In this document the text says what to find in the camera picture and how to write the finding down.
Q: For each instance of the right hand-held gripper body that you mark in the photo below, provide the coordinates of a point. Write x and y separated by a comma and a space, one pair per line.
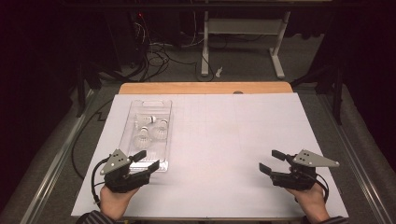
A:
299, 177

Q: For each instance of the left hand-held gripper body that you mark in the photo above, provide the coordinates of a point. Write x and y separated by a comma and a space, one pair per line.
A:
120, 179

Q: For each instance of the clear plastic bin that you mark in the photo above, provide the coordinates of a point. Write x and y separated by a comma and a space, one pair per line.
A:
162, 149

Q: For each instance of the person's left hand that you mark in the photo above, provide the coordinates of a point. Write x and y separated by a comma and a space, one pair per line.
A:
113, 203

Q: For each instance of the person's right hand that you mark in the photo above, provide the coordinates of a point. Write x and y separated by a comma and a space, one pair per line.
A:
311, 202

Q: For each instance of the small grey table grommet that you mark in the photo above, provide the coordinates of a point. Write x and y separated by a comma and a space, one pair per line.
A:
238, 92

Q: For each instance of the black metal stand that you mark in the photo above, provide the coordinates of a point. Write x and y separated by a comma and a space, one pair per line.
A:
81, 93
337, 99

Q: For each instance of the wooden table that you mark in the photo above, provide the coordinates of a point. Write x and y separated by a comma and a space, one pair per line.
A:
202, 88

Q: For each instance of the small white floor object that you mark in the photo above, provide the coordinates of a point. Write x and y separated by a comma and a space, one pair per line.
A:
219, 71

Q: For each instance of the dark equipment box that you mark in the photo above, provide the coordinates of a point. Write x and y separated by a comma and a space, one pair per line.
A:
127, 37

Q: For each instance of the aluminium floor rail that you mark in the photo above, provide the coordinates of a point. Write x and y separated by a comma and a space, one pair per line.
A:
364, 174
49, 180

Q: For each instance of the white metal stand frame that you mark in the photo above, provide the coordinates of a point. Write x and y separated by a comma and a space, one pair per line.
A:
243, 26

